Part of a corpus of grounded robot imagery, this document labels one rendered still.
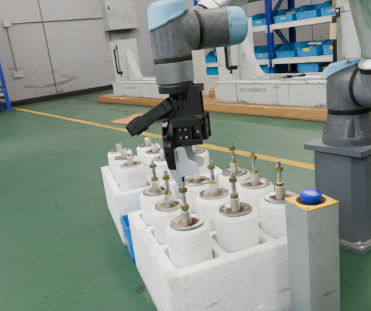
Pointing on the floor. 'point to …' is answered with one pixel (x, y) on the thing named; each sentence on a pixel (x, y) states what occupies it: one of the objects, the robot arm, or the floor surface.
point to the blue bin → (127, 236)
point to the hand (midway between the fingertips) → (178, 181)
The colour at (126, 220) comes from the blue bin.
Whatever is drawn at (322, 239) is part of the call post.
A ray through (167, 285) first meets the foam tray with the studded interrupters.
